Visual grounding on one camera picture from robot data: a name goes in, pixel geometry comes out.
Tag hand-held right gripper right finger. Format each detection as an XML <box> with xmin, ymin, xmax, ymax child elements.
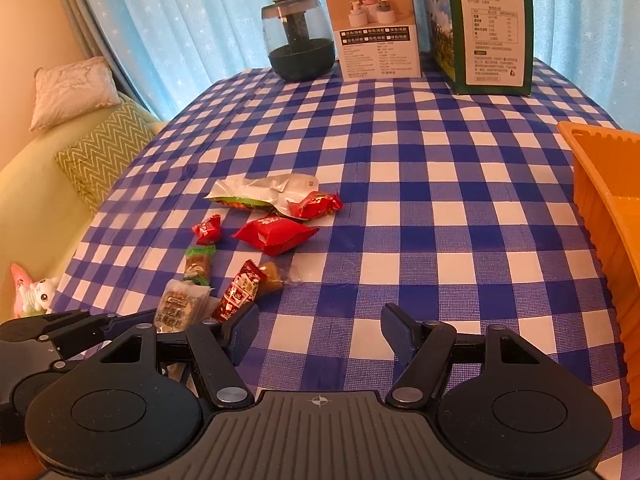
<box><xmin>381</xmin><ymin>304</ymin><xmax>543</xmax><ymax>409</ymax></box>

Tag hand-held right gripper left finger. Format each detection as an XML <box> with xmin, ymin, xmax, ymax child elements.
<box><xmin>99</xmin><ymin>304</ymin><xmax>260</xmax><ymax>409</ymax></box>

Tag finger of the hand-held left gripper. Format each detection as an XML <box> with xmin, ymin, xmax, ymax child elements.
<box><xmin>42</xmin><ymin>309</ymin><xmax>157</xmax><ymax>359</ymax></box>

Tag long red snack packet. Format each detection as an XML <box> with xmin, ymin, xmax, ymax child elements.
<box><xmin>209</xmin><ymin>259</ymin><xmax>269</xmax><ymax>322</ymax></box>

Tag yellow candy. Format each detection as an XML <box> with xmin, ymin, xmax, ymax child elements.
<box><xmin>257</xmin><ymin>261</ymin><xmax>292</xmax><ymax>294</ymax></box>

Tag grey clear snack packet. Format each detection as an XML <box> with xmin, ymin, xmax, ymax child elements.
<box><xmin>153</xmin><ymin>278</ymin><xmax>214</xmax><ymax>334</ymax></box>

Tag green candy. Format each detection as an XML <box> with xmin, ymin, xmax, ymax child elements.
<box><xmin>182</xmin><ymin>244</ymin><xmax>217</xmax><ymax>287</ymax></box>

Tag red pillow snack packet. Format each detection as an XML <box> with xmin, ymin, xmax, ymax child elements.
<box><xmin>230</xmin><ymin>214</ymin><xmax>320</xmax><ymax>257</ymax></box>

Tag small red candy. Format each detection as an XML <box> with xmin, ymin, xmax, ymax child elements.
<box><xmin>192</xmin><ymin>214</ymin><xmax>223</xmax><ymax>246</ymax></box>

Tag orange plastic tray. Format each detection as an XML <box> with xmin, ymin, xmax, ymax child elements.
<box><xmin>556</xmin><ymin>120</ymin><xmax>640</xmax><ymax>432</ymax></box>

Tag white plush toy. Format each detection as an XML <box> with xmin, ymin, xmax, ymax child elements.
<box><xmin>22</xmin><ymin>274</ymin><xmax>62</xmax><ymax>316</ymax></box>

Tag pink starfish plush toy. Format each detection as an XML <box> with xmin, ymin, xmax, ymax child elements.
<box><xmin>9</xmin><ymin>262</ymin><xmax>37</xmax><ymax>319</ymax></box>

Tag pale yellow sofa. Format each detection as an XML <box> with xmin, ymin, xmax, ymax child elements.
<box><xmin>0</xmin><ymin>119</ymin><xmax>167</xmax><ymax>322</ymax></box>

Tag white green snack packet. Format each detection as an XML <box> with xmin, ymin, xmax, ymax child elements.
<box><xmin>206</xmin><ymin>172</ymin><xmax>314</xmax><ymax>217</ymax></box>

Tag red twisted candy packet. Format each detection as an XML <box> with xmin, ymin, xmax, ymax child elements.
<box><xmin>286</xmin><ymin>190</ymin><xmax>345</xmax><ymax>221</ymax></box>

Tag blue white checkered tablecloth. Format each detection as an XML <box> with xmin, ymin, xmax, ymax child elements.
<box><xmin>50</xmin><ymin>57</ymin><xmax>640</xmax><ymax>480</ymax></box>

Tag green zigzag pillow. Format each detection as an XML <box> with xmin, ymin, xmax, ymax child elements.
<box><xmin>54</xmin><ymin>97</ymin><xmax>162</xmax><ymax>217</ymax></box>

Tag white pillow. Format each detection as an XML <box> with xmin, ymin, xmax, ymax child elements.
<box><xmin>29</xmin><ymin>56</ymin><xmax>124</xmax><ymax>132</ymax></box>

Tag dark glass humidifier jar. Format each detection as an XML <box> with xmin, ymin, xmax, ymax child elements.
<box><xmin>261</xmin><ymin>0</ymin><xmax>336</xmax><ymax>82</ymax></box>

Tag white product box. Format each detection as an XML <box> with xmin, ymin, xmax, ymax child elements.
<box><xmin>321</xmin><ymin>0</ymin><xmax>424</xmax><ymax>81</ymax></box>

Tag green carton box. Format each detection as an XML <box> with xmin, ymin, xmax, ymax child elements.
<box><xmin>419</xmin><ymin>0</ymin><xmax>534</xmax><ymax>97</ymax></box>

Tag grey curtain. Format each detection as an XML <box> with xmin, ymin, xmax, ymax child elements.
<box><xmin>46</xmin><ymin>0</ymin><xmax>167</xmax><ymax>124</ymax></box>

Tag blue star curtain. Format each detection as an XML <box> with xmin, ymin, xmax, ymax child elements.
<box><xmin>70</xmin><ymin>0</ymin><xmax>640</xmax><ymax>126</ymax></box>

